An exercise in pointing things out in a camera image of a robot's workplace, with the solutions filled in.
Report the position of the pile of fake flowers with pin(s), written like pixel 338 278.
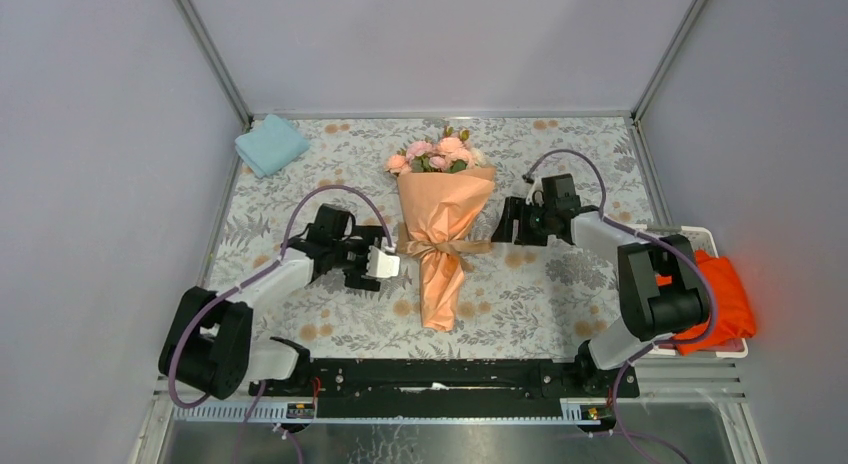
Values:
pixel 450 153

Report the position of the light blue folded towel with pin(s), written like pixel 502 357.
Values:
pixel 270 146

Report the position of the orange folded cloth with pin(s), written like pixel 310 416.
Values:
pixel 736 321

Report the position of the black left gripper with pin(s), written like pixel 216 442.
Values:
pixel 370 237

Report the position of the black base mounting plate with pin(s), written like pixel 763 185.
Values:
pixel 457 388

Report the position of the peach wrapping paper sheet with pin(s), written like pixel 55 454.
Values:
pixel 440 208

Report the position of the floral patterned tablecloth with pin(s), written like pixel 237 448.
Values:
pixel 519 302

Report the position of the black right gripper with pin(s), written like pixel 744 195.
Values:
pixel 514 209

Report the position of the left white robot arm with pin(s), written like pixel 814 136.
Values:
pixel 208 350

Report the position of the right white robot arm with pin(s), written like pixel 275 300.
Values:
pixel 660 288

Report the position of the beige ribbon pile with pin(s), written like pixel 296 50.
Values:
pixel 406 245

